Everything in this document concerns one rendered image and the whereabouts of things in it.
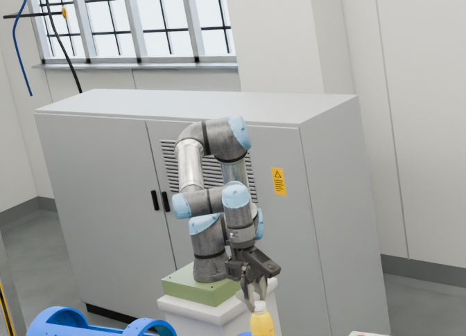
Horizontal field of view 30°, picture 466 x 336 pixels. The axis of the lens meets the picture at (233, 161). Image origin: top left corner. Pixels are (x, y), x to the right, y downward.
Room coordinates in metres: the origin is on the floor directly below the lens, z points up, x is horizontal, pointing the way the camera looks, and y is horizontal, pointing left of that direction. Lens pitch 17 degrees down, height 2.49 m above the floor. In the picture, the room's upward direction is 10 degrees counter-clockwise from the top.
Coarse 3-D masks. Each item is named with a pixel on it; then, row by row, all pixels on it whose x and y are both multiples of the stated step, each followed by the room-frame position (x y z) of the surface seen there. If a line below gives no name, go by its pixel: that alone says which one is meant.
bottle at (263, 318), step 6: (258, 312) 2.25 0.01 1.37; (264, 312) 2.26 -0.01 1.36; (252, 318) 2.25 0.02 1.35; (258, 318) 2.24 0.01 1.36; (264, 318) 2.24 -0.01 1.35; (270, 318) 2.25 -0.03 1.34; (252, 324) 2.25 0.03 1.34; (258, 324) 2.24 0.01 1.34; (264, 324) 2.23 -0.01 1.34; (270, 324) 2.24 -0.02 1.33; (252, 330) 2.25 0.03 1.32; (258, 330) 2.23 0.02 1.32; (264, 330) 2.23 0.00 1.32; (270, 330) 2.24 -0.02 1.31
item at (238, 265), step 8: (232, 248) 2.29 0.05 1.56; (240, 248) 2.26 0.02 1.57; (232, 256) 2.30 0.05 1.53; (240, 256) 2.28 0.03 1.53; (232, 264) 2.28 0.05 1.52; (240, 264) 2.26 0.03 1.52; (248, 264) 2.26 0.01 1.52; (232, 272) 2.28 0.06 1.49; (240, 272) 2.27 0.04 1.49; (248, 272) 2.25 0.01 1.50; (256, 272) 2.27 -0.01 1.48; (240, 280) 2.27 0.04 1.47
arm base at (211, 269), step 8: (224, 248) 2.92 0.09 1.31; (200, 256) 2.89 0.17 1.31; (208, 256) 2.88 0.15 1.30; (216, 256) 2.89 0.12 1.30; (224, 256) 2.91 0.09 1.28; (200, 264) 2.89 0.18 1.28; (208, 264) 2.88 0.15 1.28; (216, 264) 2.88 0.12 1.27; (224, 264) 2.89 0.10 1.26; (200, 272) 2.88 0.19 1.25; (208, 272) 2.87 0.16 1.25; (216, 272) 2.88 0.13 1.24; (224, 272) 2.88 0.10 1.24; (200, 280) 2.88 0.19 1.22; (208, 280) 2.87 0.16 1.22; (216, 280) 2.86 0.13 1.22
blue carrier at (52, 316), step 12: (48, 312) 2.81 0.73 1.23; (60, 312) 2.89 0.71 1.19; (72, 312) 2.91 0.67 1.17; (36, 324) 2.76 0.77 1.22; (48, 324) 2.74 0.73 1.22; (60, 324) 2.88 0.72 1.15; (72, 324) 2.92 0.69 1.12; (84, 324) 2.92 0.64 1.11; (132, 324) 2.60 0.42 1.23; (144, 324) 2.58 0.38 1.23; (156, 324) 2.61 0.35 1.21; (168, 324) 2.66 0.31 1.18
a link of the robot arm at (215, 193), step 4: (228, 184) 2.42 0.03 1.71; (232, 184) 2.40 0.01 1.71; (236, 184) 2.40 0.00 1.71; (240, 184) 2.41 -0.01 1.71; (212, 188) 2.39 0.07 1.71; (216, 188) 2.39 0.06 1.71; (220, 188) 2.38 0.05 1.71; (212, 192) 2.38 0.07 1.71; (216, 192) 2.37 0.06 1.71; (220, 192) 2.37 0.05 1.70; (212, 196) 2.37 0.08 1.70; (216, 196) 2.36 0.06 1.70; (220, 196) 2.36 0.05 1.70; (212, 200) 2.36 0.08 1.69; (216, 200) 2.36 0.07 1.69; (220, 200) 2.36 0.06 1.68; (212, 204) 2.36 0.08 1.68; (216, 204) 2.36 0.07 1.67; (220, 204) 2.36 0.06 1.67; (212, 208) 2.36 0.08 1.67; (216, 208) 2.36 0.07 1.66; (220, 208) 2.36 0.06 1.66; (212, 212) 2.37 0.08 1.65; (216, 212) 2.37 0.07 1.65; (220, 212) 2.37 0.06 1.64
